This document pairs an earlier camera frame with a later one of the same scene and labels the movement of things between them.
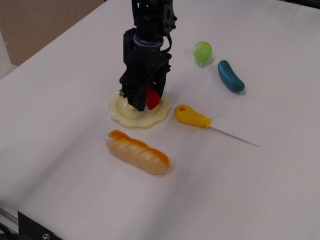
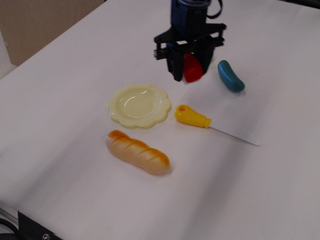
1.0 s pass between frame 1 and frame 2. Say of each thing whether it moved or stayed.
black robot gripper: moved
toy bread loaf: stayed
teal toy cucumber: stayed
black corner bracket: stayed
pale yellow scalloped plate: stayed
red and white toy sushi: moved
